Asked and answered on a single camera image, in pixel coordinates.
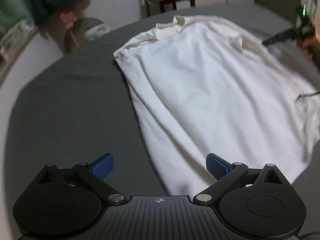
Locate white long sleeve shirt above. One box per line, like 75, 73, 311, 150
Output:
114, 16, 319, 196

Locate dark grey bed sheet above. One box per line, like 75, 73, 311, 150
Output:
3, 0, 320, 230

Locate woven grey waste basket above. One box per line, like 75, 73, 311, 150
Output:
63, 17, 112, 53

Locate pink hanging cloth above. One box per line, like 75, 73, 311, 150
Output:
60, 4, 77, 29

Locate green curtain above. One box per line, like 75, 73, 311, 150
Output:
1, 0, 34, 36

